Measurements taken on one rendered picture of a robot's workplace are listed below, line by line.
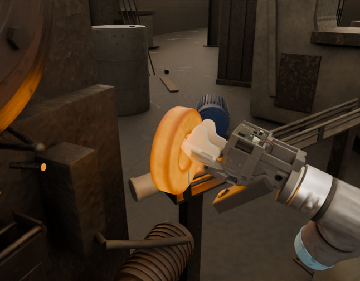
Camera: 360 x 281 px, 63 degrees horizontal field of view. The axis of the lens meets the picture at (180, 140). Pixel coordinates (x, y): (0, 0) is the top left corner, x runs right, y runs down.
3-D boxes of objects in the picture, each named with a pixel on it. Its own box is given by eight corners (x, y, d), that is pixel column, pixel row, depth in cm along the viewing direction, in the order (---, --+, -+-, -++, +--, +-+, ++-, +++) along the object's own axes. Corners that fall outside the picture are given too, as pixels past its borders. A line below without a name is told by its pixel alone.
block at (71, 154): (50, 245, 68) (28, 153, 58) (76, 224, 74) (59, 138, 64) (86, 261, 64) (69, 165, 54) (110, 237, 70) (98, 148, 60)
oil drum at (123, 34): (87, 111, 327) (75, 25, 290) (119, 97, 375) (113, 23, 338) (131, 119, 303) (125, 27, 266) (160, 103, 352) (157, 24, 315)
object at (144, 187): (130, 194, 73) (126, 174, 71) (162, 182, 77) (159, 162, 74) (139, 207, 69) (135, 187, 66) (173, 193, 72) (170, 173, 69)
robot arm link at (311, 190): (309, 202, 50) (306, 231, 43) (283, 189, 51) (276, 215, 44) (332, 167, 46) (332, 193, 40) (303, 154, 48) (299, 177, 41)
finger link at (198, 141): (181, 111, 50) (230, 134, 48) (173, 140, 53) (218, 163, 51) (173, 116, 48) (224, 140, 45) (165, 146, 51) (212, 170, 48)
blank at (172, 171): (145, 128, 44) (164, 132, 43) (187, 95, 56) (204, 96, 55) (153, 207, 52) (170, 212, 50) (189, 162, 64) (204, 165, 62)
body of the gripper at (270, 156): (240, 117, 50) (309, 148, 47) (223, 158, 54) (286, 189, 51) (227, 132, 44) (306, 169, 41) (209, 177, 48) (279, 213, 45)
